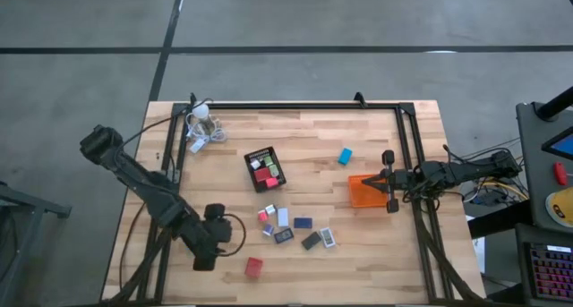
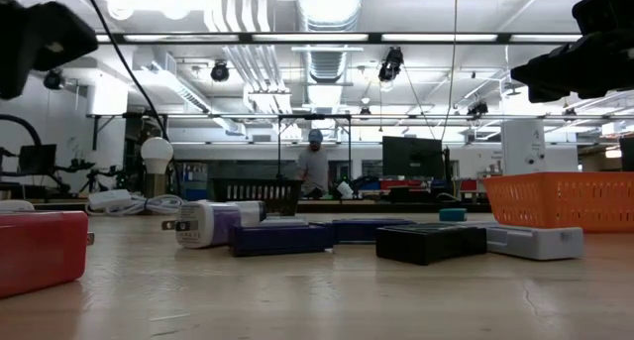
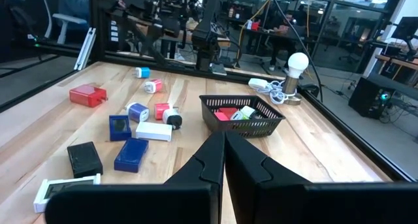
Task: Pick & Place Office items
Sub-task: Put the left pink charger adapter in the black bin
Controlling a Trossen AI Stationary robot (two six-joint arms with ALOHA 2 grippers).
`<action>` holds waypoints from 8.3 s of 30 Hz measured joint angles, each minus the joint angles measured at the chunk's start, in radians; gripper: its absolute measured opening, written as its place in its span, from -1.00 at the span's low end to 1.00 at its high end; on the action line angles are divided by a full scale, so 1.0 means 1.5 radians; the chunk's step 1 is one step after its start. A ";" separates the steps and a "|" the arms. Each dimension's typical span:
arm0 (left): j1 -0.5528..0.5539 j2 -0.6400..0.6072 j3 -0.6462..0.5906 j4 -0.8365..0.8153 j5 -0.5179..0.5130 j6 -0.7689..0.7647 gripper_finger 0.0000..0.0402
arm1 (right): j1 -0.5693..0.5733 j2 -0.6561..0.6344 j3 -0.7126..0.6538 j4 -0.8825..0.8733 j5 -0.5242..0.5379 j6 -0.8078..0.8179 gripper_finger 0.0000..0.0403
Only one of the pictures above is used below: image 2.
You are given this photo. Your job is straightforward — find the red storage bin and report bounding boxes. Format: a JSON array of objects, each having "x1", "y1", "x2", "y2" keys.
[{"x1": 379, "y1": 178, "x2": 428, "y2": 190}]

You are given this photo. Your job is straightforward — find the teal small box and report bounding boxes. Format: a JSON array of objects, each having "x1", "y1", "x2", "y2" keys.
[{"x1": 438, "y1": 207, "x2": 469, "y2": 223}]

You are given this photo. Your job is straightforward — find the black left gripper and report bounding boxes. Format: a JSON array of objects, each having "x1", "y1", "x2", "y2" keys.
[{"x1": 0, "y1": 0, "x2": 99, "y2": 101}]

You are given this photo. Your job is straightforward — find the blue framed display meter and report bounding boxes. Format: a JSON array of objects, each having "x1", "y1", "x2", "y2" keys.
[{"x1": 228, "y1": 222, "x2": 336, "y2": 258}]

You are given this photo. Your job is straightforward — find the blue storage crates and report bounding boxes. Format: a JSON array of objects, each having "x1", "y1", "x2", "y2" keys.
[{"x1": 181, "y1": 162, "x2": 209, "y2": 202}]

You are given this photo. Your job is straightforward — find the orange plastic basket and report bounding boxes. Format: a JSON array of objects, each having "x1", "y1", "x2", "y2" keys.
[{"x1": 482, "y1": 170, "x2": 634, "y2": 235}]

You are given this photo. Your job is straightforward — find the purple and white charger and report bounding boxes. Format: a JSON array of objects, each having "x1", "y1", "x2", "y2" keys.
[{"x1": 161, "y1": 200, "x2": 242, "y2": 250}]

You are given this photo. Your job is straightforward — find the white cable bundle with adapter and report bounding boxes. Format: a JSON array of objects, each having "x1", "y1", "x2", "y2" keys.
[{"x1": 84, "y1": 189, "x2": 185, "y2": 217}]

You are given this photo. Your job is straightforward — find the black plastic basket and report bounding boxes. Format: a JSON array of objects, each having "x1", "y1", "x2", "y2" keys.
[{"x1": 211, "y1": 177, "x2": 303, "y2": 217}]

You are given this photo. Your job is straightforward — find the black aluminium rig frame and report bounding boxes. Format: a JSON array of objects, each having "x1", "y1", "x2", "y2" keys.
[{"x1": 93, "y1": 31, "x2": 634, "y2": 47}]

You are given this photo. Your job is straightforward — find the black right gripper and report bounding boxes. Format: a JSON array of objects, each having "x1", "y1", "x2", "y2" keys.
[{"x1": 510, "y1": 0, "x2": 634, "y2": 104}]

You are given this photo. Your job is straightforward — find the black box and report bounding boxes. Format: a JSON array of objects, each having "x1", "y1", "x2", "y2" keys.
[{"x1": 374, "y1": 222, "x2": 489, "y2": 267}]

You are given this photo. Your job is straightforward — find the blue box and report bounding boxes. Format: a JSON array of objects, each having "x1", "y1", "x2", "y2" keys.
[{"x1": 309, "y1": 217, "x2": 417, "y2": 246}]

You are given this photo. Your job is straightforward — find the white framed display meter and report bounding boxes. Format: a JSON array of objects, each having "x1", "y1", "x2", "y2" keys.
[{"x1": 465, "y1": 221, "x2": 586, "y2": 262}]

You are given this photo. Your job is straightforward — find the white light bulb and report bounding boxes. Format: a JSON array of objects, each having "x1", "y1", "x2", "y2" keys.
[{"x1": 140, "y1": 136, "x2": 174, "y2": 175}]

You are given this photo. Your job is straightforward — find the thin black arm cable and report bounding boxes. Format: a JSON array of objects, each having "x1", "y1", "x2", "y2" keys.
[{"x1": 79, "y1": 0, "x2": 169, "y2": 139}]

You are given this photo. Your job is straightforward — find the black computer monitor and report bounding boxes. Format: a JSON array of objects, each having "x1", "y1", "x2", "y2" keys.
[
  {"x1": 381, "y1": 135, "x2": 445, "y2": 180},
  {"x1": 18, "y1": 144, "x2": 57, "y2": 176}
]

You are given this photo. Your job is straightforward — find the large red box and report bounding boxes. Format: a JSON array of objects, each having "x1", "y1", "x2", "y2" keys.
[{"x1": 0, "y1": 210, "x2": 90, "y2": 300}]

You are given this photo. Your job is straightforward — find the person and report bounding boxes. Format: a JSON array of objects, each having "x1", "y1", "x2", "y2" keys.
[{"x1": 296, "y1": 129, "x2": 332, "y2": 198}]

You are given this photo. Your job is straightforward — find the brown bulb holder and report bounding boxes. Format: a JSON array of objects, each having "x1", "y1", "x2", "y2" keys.
[{"x1": 145, "y1": 172, "x2": 168, "y2": 199}]

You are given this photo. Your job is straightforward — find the white column box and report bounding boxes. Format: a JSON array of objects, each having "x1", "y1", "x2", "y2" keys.
[{"x1": 500, "y1": 119, "x2": 547, "y2": 176}]

